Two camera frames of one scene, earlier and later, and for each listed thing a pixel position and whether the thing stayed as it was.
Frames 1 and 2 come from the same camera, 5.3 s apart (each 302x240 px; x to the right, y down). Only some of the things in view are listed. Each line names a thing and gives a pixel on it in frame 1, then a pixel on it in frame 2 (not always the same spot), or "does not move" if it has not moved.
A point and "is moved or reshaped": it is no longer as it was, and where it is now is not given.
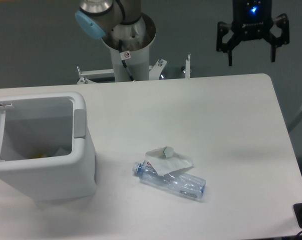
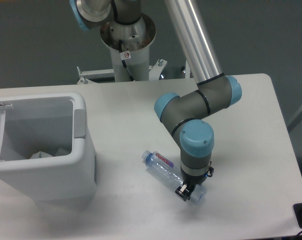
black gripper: x=252 y=20 → x=191 y=182
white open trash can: x=39 y=145 does not move
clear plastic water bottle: x=191 y=186 is moved or reshaped
